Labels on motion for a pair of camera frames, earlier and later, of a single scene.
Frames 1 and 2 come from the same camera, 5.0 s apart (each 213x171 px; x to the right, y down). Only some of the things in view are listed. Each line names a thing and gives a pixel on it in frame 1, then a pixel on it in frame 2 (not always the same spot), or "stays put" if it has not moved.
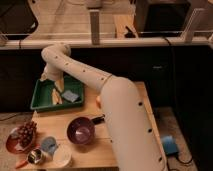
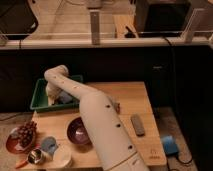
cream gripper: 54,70 → 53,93
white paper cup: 62,155 stays put
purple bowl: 80,130 stays put
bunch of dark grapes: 26,133 stays put
